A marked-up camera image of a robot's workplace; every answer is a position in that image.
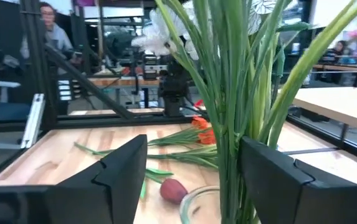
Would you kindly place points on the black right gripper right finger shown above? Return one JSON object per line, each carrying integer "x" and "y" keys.
{"x": 290, "y": 199}

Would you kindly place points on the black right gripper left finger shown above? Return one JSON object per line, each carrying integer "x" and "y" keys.
{"x": 72, "y": 202}

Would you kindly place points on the red artificial tulip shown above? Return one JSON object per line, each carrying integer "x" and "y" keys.
{"x": 173, "y": 190}

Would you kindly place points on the clear glass vase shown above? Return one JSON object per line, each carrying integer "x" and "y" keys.
{"x": 182, "y": 208}

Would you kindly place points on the blue artificial flower bunch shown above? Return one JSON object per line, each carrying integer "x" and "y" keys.
{"x": 190, "y": 155}

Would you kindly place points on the white artificial flower bunch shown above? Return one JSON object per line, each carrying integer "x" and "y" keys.
{"x": 228, "y": 93}

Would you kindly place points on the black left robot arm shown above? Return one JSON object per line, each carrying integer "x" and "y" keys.
{"x": 173, "y": 84}

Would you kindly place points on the wooden shelf with black legs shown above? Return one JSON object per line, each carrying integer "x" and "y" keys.
{"x": 337, "y": 102}

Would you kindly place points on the pink background flowers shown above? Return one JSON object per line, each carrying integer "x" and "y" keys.
{"x": 356, "y": 34}

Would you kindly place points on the silver aluminium extrusion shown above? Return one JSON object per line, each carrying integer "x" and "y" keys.
{"x": 35, "y": 118}

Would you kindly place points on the black box with white labels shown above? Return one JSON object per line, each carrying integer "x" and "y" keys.
{"x": 64, "y": 90}

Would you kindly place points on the white and blue office chair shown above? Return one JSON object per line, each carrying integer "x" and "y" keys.
{"x": 3, "y": 110}

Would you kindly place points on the background wooden workbench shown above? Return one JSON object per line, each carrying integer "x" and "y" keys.
{"x": 119, "y": 81}

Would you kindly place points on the small red object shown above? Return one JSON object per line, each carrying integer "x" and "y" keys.
{"x": 198, "y": 103}

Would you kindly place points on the background wooden desk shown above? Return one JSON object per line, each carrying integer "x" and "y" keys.
{"x": 337, "y": 67}

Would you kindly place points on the person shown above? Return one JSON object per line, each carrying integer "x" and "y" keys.
{"x": 340, "y": 48}
{"x": 61, "y": 39}

